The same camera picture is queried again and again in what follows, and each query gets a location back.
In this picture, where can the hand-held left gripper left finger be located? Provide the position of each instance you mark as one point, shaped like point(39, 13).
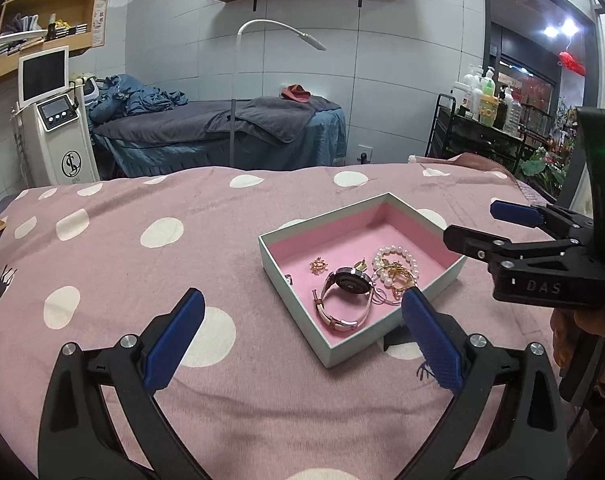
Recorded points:
point(175, 345)

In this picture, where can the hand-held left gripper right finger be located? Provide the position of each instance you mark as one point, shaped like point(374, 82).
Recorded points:
point(435, 345)

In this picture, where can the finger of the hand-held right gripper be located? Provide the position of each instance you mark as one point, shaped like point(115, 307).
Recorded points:
point(467, 242)
point(512, 212)

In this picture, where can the thin silver bangle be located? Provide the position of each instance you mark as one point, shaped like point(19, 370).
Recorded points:
point(382, 296)

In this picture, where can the gold square disc earring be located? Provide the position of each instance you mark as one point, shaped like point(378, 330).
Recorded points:
point(361, 263)

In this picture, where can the gold flower brooch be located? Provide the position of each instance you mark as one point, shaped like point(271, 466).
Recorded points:
point(318, 265)

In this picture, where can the pale green pink-lined jewelry box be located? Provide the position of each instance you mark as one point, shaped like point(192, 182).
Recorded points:
point(302, 260)

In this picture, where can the person's right hand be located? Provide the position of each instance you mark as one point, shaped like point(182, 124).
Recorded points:
point(564, 332)

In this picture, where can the green potted plants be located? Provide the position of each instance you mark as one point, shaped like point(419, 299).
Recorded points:
point(547, 160)

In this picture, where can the pink polka dot blanket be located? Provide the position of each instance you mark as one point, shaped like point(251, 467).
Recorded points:
point(132, 285)

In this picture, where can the black metal cart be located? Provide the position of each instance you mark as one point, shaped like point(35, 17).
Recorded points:
point(447, 135)

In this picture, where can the rose gold wristwatch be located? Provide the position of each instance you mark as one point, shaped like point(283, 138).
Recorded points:
point(350, 280)

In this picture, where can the group of toiletry bottles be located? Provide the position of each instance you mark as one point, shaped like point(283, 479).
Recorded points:
point(487, 105)

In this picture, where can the red hanging decoration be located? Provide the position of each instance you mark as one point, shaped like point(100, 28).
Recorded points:
point(573, 64)

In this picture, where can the massage bed with grey cover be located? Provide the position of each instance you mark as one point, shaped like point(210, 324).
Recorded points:
point(192, 135)

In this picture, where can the white beauty machine with screen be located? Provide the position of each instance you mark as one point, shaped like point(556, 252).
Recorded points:
point(70, 155)

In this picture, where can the red folded cloth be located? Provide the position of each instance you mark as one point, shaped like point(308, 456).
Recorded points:
point(295, 92)

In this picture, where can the crumpled blue cloth pile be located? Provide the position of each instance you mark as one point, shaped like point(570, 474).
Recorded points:
point(132, 97)

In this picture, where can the white arched floor lamp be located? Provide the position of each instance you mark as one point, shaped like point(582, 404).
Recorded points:
point(262, 24)

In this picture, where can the wooden shelf unit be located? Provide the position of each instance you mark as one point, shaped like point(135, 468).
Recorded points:
point(42, 10)

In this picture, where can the wall socket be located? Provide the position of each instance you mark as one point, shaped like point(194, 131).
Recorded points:
point(365, 154)

